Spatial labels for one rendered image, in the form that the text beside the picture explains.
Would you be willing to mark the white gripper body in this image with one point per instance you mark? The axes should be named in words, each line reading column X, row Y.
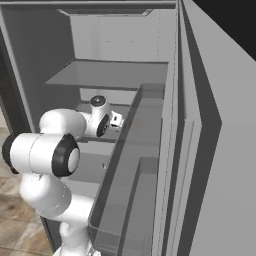
column 122, row 122

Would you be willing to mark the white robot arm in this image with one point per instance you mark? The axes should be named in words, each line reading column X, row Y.
column 43, row 156

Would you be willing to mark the grey fridge door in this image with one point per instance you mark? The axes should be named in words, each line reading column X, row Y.
column 230, row 150

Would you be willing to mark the grey fridge cabinet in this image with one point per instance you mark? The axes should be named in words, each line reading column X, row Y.
column 43, row 43

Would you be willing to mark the large translucent door bin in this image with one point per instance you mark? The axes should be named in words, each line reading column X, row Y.
column 133, row 146

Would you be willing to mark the small translucent door bin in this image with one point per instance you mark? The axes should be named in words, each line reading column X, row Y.
column 143, row 206

